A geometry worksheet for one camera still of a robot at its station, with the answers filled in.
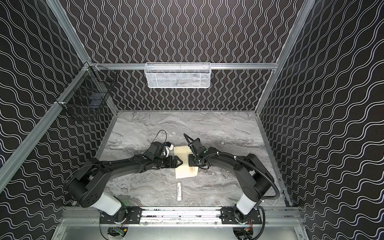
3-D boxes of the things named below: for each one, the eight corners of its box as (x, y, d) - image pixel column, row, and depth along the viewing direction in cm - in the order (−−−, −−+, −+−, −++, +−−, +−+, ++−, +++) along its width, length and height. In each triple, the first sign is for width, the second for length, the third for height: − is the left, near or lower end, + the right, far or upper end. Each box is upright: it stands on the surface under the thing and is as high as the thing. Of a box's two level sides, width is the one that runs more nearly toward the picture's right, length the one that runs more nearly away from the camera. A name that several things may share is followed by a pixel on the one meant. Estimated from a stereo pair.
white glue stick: (177, 200, 81) (177, 199, 79) (177, 184, 87) (177, 182, 85) (181, 200, 81) (181, 199, 79) (181, 183, 87) (181, 182, 85)
